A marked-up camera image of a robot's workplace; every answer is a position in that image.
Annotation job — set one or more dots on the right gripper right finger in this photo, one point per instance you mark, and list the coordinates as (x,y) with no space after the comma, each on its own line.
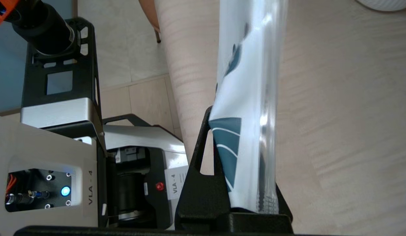
(283,218)

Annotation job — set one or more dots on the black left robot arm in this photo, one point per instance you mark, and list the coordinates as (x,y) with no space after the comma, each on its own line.
(45,29)

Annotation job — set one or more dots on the red emergency stop button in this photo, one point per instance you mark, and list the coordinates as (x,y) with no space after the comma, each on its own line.
(160,186)

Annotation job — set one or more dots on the white floral zipper pouch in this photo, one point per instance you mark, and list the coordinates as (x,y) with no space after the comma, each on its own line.
(252,98)

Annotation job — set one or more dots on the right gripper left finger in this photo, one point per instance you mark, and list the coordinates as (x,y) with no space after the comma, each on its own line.
(203,203)

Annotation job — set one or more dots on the black silver robot torso frame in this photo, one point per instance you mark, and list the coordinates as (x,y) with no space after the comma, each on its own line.
(58,113)

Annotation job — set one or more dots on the white ribbed ceramic mug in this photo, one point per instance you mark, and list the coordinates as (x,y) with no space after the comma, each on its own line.
(386,4)

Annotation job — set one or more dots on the white robot base chassis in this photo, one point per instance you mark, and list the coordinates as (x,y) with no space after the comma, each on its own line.
(6,144)

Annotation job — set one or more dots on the brown upholstered chair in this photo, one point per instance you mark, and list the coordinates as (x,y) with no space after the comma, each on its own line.
(149,13)

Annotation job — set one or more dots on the blue fabric furniture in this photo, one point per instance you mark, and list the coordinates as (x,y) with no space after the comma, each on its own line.
(9,65)

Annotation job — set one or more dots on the blue lit power button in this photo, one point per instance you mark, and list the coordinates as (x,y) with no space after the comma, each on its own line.
(65,191)

